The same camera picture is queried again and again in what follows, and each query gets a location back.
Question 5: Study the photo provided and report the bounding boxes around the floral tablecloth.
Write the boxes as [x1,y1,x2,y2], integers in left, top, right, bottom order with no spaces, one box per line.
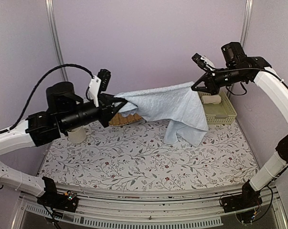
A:
[39,120,258,191]

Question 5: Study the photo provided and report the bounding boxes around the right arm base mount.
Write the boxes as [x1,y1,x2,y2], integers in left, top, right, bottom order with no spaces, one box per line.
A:
[220,180,263,213]

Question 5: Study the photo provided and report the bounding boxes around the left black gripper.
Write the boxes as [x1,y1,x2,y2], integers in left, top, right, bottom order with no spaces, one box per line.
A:
[59,94,127,132]

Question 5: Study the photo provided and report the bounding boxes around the left aluminium post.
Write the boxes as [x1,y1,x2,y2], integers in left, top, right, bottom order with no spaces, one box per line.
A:
[44,0,69,82]

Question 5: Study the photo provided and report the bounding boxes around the right aluminium post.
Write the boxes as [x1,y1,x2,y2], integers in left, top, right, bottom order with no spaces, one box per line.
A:
[240,0,253,48]

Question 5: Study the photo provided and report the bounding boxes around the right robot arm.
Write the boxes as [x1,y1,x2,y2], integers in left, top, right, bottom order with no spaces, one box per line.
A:
[192,42,288,208]

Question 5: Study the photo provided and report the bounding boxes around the front aluminium rail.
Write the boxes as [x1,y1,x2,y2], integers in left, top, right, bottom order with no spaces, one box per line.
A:
[11,183,288,229]

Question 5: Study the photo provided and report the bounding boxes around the cream ceramic mug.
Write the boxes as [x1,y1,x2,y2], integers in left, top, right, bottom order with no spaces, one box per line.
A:
[67,126,92,144]

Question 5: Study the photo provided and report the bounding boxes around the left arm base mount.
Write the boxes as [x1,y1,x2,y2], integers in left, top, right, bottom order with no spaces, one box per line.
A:
[37,177,79,213]

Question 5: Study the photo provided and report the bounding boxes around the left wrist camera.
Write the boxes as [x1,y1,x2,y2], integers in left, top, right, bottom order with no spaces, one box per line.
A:
[85,69,111,107]

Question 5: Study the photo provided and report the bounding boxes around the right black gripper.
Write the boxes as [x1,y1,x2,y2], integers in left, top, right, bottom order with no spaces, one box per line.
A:
[191,64,247,95]

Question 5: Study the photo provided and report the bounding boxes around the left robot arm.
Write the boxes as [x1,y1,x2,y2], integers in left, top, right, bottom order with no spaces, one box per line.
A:
[0,82,127,207]

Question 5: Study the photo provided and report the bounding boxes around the light blue towel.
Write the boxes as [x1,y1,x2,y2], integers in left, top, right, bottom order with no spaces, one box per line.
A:
[115,82,208,147]

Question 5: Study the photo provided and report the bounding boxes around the green plastic basket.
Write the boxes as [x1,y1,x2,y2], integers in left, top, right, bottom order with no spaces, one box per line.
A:
[203,91,237,125]

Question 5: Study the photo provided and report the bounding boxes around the woven bamboo tray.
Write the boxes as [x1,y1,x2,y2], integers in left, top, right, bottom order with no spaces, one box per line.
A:
[109,114,142,126]

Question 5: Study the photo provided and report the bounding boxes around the aluminium post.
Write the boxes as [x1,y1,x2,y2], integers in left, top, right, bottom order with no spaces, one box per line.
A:
[44,0,69,82]
[240,0,253,48]

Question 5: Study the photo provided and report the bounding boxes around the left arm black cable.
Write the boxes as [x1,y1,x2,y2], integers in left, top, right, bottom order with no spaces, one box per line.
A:
[5,63,96,132]

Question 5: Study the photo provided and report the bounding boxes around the cream towel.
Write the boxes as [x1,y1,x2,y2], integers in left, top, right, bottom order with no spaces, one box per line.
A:
[201,95,222,104]

